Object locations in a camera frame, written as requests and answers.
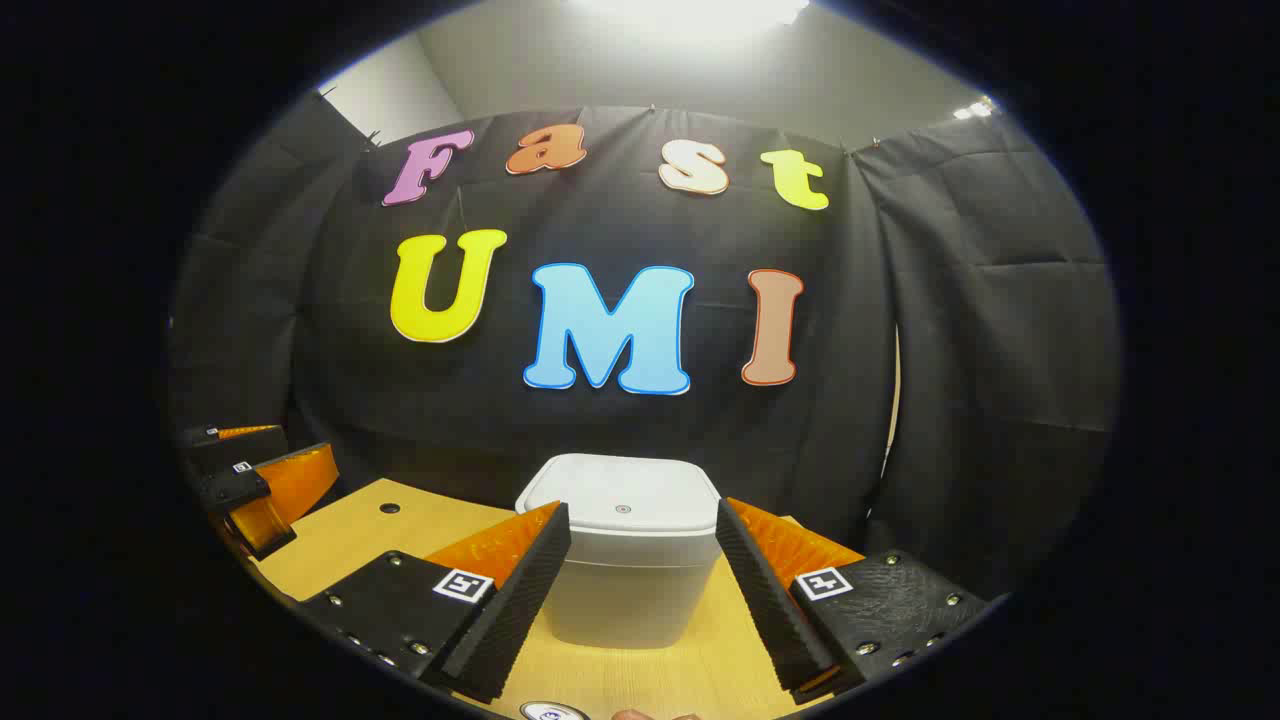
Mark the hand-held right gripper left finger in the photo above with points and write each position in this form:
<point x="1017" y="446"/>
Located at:
<point x="520" y="610"/>

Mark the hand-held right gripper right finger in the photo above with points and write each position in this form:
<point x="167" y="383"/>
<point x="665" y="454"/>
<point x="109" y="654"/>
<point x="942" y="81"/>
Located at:
<point x="765" y="600"/>

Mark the blue pop can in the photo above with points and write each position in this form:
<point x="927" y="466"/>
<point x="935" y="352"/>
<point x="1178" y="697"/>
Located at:
<point x="555" y="712"/>

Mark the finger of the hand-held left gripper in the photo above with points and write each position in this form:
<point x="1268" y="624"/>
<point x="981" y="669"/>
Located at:
<point x="235" y="488"/>
<point x="230" y="448"/>

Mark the black backdrop cloth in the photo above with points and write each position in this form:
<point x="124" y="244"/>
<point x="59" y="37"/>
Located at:
<point x="620" y="430"/>

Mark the white desktop garbage bin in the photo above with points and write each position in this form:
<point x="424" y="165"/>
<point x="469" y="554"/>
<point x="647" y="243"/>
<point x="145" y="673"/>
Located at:
<point x="635" y="560"/>

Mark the ceiling light panel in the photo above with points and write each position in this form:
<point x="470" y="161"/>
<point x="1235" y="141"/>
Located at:
<point x="690" y="10"/>
<point x="975" y="109"/>

